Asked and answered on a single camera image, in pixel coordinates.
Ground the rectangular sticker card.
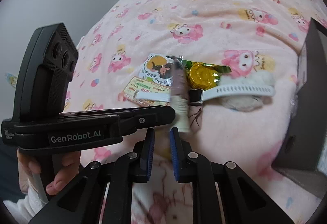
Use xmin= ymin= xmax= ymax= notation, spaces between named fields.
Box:
xmin=123 ymin=76 xmax=172 ymax=107

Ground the white fluffy plush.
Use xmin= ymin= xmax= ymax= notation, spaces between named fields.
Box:
xmin=221 ymin=71 xmax=275 ymax=112

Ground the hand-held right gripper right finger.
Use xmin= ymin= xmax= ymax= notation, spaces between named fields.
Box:
xmin=169 ymin=127 xmax=294 ymax=224

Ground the green corn snack packet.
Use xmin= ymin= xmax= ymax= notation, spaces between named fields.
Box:
xmin=179 ymin=57 xmax=232 ymax=90

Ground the colourful small box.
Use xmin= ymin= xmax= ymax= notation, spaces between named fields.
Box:
xmin=5 ymin=73 xmax=18 ymax=87

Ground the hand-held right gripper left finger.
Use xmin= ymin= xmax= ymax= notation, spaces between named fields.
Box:
xmin=28 ymin=127 xmax=156 ymax=224

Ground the dark cardboard box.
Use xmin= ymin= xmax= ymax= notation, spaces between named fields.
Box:
xmin=274 ymin=17 xmax=327 ymax=199

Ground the mauve and white tube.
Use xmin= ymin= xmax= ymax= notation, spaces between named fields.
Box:
xmin=167 ymin=56 xmax=191 ymax=134

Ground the smartwatch with white strap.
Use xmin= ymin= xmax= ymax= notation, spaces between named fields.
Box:
xmin=135 ymin=85 xmax=276 ymax=106

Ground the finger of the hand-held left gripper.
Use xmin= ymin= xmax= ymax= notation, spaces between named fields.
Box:
xmin=112 ymin=106 xmax=176 ymax=138

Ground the cartoon die-cut sticker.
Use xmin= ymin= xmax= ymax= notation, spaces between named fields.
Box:
xmin=141 ymin=53 xmax=177 ymax=87

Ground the pink printed blanket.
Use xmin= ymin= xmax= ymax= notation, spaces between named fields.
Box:
xmin=59 ymin=0 xmax=327 ymax=224

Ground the person's left hand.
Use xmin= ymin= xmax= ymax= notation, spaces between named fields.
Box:
xmin=17 ymin=149 xmax=85 ymax=197

